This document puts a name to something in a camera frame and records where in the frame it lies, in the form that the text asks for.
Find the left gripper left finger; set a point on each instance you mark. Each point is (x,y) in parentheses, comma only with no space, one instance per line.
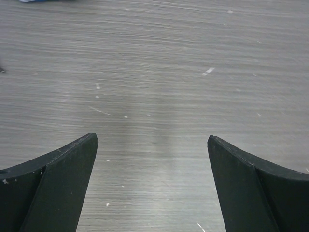
(46,194)

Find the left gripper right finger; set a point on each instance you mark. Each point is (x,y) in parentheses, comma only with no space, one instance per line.
(256,195)

